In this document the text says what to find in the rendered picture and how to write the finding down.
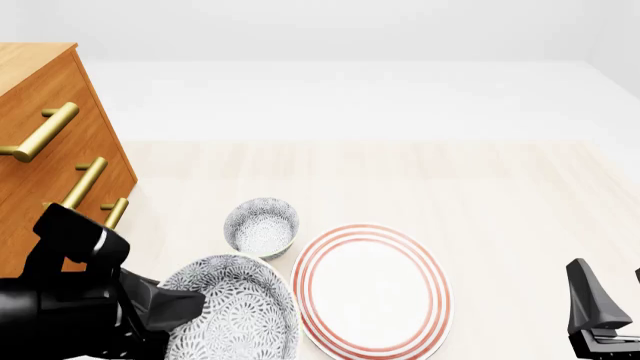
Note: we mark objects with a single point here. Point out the white plate with red rings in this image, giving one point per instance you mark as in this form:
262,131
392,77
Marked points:
372,292

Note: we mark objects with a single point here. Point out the small patterned grey bowl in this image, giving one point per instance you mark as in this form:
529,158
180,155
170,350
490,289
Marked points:
260,232

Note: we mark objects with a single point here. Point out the wooden cabinet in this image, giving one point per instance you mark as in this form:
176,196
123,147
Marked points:
30,67

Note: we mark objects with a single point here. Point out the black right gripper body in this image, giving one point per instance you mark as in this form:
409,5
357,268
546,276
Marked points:
607,345

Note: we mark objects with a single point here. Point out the large patterned grey bowl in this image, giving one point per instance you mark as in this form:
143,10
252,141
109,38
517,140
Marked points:
240,311

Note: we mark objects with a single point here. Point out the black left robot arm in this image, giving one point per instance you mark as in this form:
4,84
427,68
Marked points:
45,322

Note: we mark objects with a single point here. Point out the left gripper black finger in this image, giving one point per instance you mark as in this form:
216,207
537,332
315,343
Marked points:
172,309
137,285

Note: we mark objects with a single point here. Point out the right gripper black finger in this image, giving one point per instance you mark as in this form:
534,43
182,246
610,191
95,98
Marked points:
592,300
638,276

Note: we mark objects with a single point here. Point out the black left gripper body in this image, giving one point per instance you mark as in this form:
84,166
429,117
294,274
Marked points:
135,337

